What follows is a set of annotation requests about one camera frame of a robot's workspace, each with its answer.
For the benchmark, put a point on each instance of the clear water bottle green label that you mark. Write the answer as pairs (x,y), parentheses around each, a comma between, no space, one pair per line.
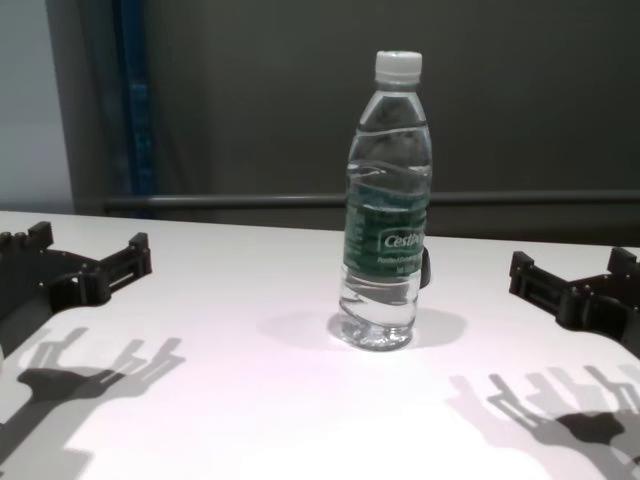
(385,250)

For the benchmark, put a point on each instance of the green YES push button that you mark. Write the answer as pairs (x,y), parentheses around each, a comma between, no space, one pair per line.
(426,267)

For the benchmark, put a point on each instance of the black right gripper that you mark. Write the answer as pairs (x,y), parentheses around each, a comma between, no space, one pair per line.
(610,310)

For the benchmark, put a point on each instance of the blue upright metal post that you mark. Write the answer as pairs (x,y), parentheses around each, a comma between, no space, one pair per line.
(135,100)

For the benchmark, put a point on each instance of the grey horizontal metal rail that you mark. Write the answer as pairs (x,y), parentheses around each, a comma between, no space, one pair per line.
(225,201)

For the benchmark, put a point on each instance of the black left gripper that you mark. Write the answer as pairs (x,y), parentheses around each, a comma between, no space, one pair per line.
(40,280)

